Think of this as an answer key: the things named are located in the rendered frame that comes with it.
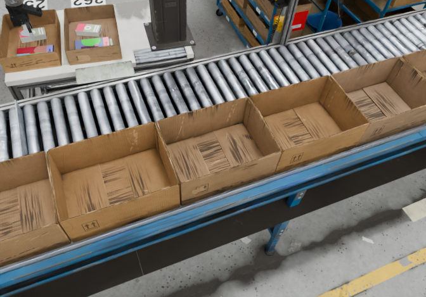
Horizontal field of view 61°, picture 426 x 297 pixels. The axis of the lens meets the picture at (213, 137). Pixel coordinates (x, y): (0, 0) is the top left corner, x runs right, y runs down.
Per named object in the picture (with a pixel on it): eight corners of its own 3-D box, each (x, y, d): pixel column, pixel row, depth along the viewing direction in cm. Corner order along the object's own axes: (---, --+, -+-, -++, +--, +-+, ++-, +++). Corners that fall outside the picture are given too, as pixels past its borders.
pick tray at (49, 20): (60, 23, 217) (56, 8, 209) (61, 66, 195) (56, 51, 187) (9, 28, 211) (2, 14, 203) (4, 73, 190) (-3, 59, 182)
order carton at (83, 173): (158, 146, 151) (154, 120, 138) (180, 206, 135) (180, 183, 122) (59, 174, 141) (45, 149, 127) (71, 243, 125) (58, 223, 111)
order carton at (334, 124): (318, 100, 172) (329, 73, 159) (355, 148, 156) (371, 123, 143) (243, 121, 162) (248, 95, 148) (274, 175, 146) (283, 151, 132)
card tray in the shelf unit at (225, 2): (222, 2, 345) (222, -7, 337) (251, -2, 353) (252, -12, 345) (238, 28, 323) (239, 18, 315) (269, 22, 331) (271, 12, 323)
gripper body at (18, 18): (13, 19, 199) (4, 0, 189) (30, 17, 201) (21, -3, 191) (14, 28, 195) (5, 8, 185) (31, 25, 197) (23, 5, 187)
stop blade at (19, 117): (22, 111, 179) (16, 99, 172) (32, 189, 154) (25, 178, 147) (21, 112, 179) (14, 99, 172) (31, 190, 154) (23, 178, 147)
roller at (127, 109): (124, 86, 196) (123, 80, 192) (151, 163, 167) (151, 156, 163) (115, 88, 194) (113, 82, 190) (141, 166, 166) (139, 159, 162)
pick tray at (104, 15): (116, 18, 223) (113, 3, 215) (122, 59, 201) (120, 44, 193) (68, 23, 218) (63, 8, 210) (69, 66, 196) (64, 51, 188)
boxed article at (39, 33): (21, 35, 207) (19, 30, 204) (45, 31, 211) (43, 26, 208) (22, 43, 203) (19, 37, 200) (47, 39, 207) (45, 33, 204)
